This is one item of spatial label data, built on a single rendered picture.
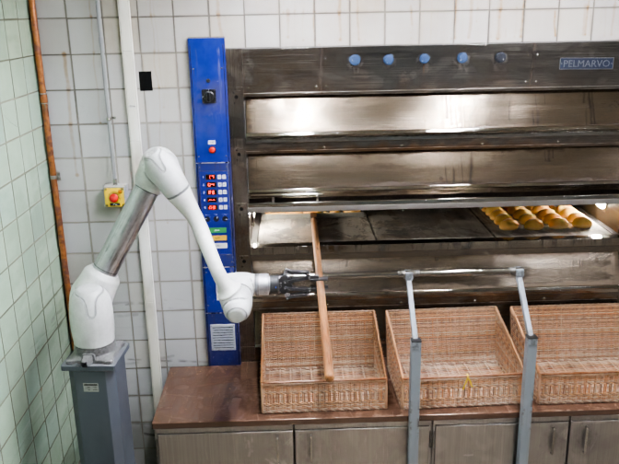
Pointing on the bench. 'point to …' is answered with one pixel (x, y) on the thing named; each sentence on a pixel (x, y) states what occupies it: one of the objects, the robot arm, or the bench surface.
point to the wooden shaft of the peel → (322, 307)
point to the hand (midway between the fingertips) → (319, 283)
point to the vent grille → (223, 337)
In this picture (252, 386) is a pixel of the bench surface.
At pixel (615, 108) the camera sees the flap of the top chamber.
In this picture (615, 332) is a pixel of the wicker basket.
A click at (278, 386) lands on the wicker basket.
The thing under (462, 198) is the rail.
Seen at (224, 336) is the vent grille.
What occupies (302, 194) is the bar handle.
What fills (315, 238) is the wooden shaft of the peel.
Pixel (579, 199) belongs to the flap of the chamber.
